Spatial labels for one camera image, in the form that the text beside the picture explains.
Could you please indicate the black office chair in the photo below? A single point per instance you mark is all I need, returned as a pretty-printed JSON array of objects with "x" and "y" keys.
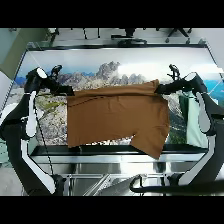
[
  {"x": 178, "y": 33},
  {"x": 128, "y": 36}
]

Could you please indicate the silver frame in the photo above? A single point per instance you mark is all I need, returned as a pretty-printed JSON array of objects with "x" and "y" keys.
[{"x": 110, "y": 163}]

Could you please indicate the pale green garment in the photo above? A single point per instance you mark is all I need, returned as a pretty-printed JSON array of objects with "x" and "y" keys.
[{"x": 195, "y": 123}]

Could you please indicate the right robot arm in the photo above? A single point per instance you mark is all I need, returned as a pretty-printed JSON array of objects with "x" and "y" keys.
[{"x": 203, "y": 116}]

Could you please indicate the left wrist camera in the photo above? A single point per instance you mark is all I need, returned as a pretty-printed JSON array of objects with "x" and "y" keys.
[{"x": 56, "y": 71}]

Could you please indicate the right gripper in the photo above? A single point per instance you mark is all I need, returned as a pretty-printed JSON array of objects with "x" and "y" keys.
[{"x": 164, "y": 88}]

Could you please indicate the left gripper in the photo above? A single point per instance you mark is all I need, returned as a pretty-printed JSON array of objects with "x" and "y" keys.
[{"x": 65, "y": 90}]

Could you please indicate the brown T-shirt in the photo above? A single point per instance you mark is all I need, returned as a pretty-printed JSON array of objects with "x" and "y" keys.
[{"x": 116, "y": 116}]

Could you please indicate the dark green garment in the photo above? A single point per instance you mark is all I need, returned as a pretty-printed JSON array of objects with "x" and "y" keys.
[{"x": 183, "y": 106}]

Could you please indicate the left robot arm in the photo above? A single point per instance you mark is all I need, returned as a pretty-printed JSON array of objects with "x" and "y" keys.
[{"x": 28, "y": 116}]

